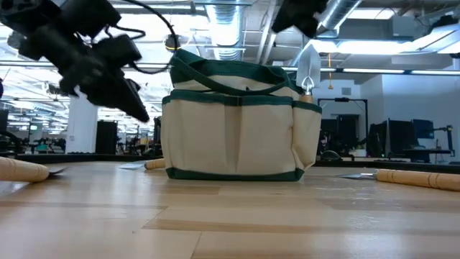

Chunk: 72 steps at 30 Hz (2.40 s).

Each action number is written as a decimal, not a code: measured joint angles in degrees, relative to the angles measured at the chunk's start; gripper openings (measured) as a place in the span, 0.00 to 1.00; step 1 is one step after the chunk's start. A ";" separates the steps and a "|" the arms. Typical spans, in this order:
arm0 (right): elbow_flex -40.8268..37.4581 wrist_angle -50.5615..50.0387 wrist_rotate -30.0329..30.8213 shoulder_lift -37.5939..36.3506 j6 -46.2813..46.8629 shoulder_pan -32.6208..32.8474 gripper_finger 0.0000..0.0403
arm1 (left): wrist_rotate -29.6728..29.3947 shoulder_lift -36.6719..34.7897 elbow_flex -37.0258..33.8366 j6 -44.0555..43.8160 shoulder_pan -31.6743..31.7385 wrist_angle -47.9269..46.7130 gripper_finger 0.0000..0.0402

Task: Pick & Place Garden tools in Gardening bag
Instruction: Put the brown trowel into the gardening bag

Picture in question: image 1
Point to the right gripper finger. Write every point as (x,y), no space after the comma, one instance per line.
(302,16)

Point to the ceiling light strip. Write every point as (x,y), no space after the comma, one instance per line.
(373,71)

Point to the cream green-trimmed gardening bag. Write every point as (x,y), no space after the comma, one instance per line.
(233,136)

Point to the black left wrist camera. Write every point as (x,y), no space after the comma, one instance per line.
(118,50)

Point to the silver ribbed ceiling duct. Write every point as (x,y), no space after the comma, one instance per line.
(226,28)

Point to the black storage cabinet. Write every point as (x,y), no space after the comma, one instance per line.
(106,138)

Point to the black computer monitor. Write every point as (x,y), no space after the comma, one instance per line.
(400,135)

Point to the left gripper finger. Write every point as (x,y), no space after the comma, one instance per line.
(118,95)

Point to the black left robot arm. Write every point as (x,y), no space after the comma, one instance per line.
(82,14)

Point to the white building column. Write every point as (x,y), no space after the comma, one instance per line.
(82,122)

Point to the blue tinted computer monitor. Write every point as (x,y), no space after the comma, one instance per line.
(424,129)

